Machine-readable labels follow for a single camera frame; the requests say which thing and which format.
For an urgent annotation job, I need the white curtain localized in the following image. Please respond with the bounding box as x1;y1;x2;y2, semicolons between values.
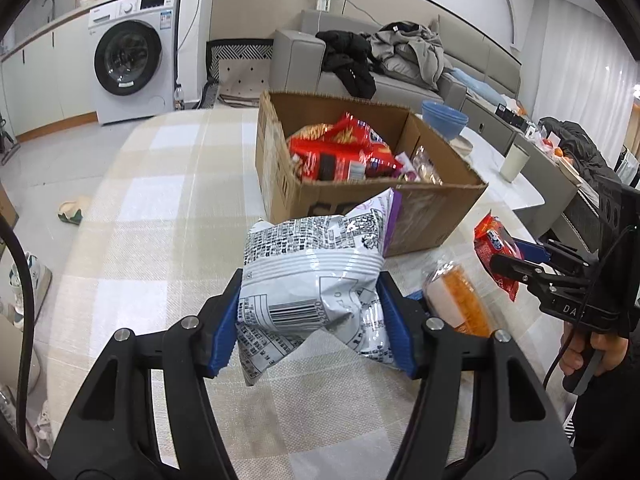
525;0;640;146

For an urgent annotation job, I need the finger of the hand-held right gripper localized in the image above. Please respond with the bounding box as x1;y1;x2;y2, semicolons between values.
489;254;561;293
515;239;598;273

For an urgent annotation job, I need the white round table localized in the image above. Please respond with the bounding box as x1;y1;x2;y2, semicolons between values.
415;110;546;221

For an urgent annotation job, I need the black white patterned mat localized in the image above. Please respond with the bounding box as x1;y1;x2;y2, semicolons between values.
200;39;275;109

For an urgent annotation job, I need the white washing machine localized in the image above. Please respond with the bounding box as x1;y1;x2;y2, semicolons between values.
87;0;182;126

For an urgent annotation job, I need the blue bowl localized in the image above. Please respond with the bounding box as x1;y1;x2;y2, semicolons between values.
430;120;464;141
421;100;468;127

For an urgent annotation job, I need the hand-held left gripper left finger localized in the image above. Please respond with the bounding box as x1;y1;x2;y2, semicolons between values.
47;269;243;480

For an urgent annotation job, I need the white counter cabinet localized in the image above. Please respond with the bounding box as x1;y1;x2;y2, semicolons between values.
0;0;183;141

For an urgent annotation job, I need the person's right hand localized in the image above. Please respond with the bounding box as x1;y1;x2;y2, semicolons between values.
557;317;632;377

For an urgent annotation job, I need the brown cardboard box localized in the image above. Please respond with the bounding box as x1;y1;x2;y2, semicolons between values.
255;90;488;258

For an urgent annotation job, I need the flat cardboard piece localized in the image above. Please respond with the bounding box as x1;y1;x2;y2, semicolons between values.
0;187;20;246

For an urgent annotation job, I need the orange cake packet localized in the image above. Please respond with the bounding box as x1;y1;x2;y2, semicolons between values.
422;260;493;338

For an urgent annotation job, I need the checked beige tablecloth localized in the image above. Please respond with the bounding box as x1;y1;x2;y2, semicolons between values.
37;107;576;480

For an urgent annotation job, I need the cream cup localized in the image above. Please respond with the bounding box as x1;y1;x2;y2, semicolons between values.
501;141;531;183

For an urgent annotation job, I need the dark green jacket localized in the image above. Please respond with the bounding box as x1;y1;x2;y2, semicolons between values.
539;116;623;186

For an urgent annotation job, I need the black jacket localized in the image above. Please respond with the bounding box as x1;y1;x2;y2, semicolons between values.
316;30;377;100

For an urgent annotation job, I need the clear wrapped cake packet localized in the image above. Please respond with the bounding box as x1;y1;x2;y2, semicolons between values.
412;145;443;186

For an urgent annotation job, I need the person's right forearm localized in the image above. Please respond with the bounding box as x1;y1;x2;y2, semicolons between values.
570;305;640;480

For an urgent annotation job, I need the black box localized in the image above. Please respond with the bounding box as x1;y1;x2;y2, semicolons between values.
495;104;526;128

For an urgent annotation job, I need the red snack packet yellow print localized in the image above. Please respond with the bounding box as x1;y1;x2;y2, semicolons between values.
295;111;388;150

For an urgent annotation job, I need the silver white snack bag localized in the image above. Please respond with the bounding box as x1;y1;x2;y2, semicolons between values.
236;187;403;387

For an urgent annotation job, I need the grey clothes pile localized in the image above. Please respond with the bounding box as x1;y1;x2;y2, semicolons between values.
370;22;453;86

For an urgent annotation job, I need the grey sofa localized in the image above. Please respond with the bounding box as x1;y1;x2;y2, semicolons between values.
270;10;521;111

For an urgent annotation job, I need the grey low cabinet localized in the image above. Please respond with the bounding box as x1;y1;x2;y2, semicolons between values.
462;95;583;206

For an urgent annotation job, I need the red snack packet black label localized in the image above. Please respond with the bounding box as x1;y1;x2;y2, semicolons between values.
289;139;373;183

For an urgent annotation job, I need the white sneaker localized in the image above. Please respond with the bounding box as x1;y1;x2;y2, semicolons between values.
0;252;53;331

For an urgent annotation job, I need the light blue pillow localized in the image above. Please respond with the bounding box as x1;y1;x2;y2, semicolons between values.
452;67;488;93

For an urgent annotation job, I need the black cable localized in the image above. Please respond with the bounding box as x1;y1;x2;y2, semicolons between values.
0;220;36;448

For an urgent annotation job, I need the beige green slipper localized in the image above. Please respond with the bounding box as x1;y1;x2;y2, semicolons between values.
57;197;91;225

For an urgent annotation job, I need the red snack packet blue logo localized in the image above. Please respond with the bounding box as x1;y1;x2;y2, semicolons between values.
474;212;523;302

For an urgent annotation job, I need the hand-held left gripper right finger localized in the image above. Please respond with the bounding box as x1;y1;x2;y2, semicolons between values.
376;270;581;480

